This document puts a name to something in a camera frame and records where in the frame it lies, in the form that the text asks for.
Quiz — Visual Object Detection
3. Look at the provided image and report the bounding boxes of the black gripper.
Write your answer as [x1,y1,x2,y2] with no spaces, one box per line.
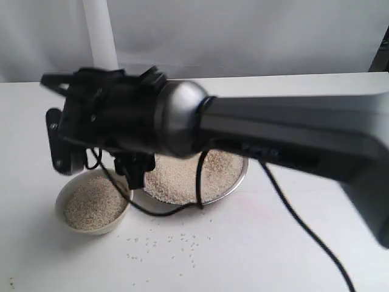
[41,67,168,153]

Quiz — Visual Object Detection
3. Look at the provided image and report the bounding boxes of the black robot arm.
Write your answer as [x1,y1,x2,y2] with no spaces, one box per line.
[40,67,388,247]

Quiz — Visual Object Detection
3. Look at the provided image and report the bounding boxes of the rice in white bowl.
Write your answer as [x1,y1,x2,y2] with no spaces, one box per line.
[63,176,127,231]

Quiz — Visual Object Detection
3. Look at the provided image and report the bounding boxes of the rice on steel plate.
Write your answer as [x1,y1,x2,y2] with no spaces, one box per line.
[144,149,245,206]

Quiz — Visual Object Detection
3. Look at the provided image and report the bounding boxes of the white ceramic bowl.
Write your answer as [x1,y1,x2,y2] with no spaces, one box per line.
[55,169,129,235]

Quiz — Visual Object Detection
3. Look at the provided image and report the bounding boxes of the spilled rice grains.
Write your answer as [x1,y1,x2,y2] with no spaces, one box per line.
[124,220,213,269]

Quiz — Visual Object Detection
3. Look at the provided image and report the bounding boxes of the white backdrop curtain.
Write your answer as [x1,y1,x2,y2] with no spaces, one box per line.
[1,1,388,82]

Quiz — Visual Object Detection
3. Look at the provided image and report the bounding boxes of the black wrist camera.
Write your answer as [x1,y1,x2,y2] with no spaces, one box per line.
[46,108,86,176]

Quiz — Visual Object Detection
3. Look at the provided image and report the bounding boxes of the black cable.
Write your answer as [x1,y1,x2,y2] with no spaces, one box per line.
[84,97,356,292]

